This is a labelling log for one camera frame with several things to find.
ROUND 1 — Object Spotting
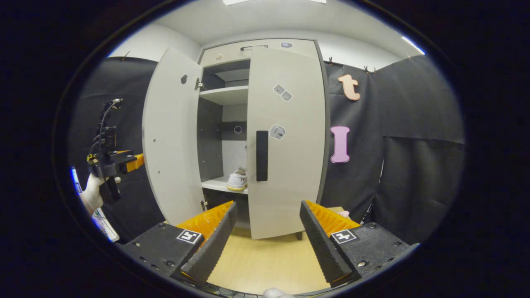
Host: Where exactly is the white shoe cabinet door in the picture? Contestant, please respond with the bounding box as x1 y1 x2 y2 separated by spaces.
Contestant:
142 48 205 226
247 46 328 240

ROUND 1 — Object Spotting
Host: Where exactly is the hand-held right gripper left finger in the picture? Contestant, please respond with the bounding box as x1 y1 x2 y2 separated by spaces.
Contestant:
118 202 238 286

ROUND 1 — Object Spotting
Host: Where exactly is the white cabinet drawer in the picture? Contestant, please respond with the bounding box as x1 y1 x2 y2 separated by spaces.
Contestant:
200 39 319 67

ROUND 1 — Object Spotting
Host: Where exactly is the white grey shoe cabinet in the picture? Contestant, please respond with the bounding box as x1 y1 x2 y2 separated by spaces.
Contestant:
142 38 331 240

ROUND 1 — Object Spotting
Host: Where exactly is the large ceiling light panel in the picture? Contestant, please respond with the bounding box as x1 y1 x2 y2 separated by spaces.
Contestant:
222 0 328 5

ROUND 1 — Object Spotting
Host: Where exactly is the black backdrop cloth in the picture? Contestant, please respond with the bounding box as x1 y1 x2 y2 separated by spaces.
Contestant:
68 55 465 245

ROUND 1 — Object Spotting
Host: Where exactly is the white shoe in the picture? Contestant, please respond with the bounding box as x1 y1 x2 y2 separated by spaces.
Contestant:
227 167 248 192

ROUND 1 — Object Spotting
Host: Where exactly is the black door handle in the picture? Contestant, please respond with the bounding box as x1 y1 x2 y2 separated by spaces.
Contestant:
256 131 269 182

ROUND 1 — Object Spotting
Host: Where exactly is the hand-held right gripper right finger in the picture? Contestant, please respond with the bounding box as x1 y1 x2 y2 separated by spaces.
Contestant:
299 200 417 288

